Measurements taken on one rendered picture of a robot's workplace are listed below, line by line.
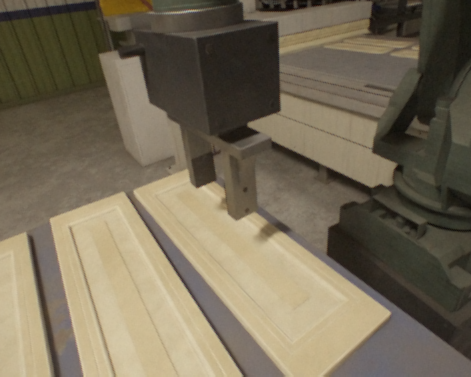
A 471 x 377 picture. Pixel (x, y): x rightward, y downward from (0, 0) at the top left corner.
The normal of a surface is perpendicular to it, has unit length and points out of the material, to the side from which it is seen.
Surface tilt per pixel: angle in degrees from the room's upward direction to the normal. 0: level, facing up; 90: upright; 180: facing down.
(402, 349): 0
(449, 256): 45
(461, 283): 0
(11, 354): 11
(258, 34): 90
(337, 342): 0
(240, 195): 90
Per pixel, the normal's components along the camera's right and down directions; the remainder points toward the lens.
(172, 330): 0.07, -0.91
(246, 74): 0.57, 0.37
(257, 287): -0.25, -0.77
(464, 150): -0.84, 0.34
